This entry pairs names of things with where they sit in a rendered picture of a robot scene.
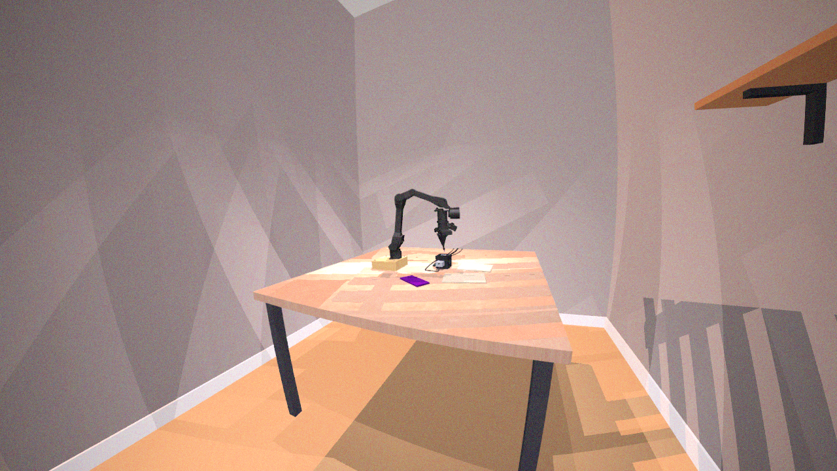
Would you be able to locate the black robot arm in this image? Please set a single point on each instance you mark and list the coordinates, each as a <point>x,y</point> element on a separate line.
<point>400,200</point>

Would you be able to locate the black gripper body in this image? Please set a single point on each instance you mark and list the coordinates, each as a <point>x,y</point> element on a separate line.
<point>442,227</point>

